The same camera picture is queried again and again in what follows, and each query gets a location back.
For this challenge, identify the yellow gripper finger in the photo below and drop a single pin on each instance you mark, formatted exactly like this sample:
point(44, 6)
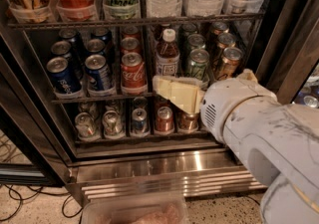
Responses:
point(185, 93)
point(247, 75)

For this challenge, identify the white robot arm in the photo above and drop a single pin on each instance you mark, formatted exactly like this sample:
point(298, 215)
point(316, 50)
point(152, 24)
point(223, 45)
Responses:
point(278, 144)

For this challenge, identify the front gold can middle shelf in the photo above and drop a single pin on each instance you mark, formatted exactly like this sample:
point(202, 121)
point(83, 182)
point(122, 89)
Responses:
point(228, 63)

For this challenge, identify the red can bottom shelf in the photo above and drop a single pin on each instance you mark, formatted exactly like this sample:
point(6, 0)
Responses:
point(164, 121)

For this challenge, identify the front green can middle shelf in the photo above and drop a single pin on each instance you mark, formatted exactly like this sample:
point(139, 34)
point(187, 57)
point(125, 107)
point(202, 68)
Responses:
point(196, 65)

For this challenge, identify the brown tea bottle middle shelf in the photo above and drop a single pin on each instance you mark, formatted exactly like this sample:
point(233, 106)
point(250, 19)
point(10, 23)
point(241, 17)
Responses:
point(167, 54)

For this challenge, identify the glass fridge door right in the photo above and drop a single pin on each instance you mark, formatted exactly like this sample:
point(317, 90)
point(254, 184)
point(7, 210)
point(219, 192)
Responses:
point(292, 51)

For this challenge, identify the stainless steel fridge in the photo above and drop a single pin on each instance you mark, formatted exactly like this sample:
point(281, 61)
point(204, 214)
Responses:
point(42, 122)

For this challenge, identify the middle gold can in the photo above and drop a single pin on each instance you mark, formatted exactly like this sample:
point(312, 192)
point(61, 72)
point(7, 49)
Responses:
point(223, 41)

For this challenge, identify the middle green can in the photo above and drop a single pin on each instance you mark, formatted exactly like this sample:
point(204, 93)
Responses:
point(195, 41)

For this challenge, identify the blue silver can bottom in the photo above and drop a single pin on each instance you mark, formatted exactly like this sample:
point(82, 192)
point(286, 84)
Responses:
point(139, 122)

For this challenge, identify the front red cola can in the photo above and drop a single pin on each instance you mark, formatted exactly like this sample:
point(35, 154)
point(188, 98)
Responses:
point(133, 74)

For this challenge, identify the can behind right door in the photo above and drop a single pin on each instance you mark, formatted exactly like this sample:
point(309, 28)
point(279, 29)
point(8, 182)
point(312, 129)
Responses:
point(311, 102)

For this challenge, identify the middle red cola can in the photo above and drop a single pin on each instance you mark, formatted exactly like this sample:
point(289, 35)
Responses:
point(130, 45)

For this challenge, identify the white can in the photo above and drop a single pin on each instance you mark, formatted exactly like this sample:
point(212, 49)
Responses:
point(113, 126)
point(86, 127)

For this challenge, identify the front right Pepsi can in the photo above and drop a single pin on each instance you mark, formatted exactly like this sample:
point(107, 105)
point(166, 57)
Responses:
point(100, 78)

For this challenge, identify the pepsi can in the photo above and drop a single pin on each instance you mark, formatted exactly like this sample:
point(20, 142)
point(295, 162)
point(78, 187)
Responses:
point(62, 76)
point(98, 47)
point(100, 78)
point(64, 49)

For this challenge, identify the middle right Pepsi can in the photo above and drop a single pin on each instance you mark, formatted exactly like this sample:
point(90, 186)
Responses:
point(98, 47)

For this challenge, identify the white can bottom left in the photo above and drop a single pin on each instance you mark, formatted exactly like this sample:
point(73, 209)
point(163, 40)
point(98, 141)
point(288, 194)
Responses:
point(86, 127)

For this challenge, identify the front left Pepsi can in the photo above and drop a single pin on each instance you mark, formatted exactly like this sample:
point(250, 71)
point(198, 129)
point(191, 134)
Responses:
point(62, 76)

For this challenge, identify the middle left Pepsi can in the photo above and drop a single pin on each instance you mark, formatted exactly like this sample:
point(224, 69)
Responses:
point(64, 49)

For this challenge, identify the clear plastic bin on floor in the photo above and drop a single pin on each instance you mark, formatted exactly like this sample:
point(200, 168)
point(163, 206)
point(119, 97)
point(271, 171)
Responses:
point(152, 208)

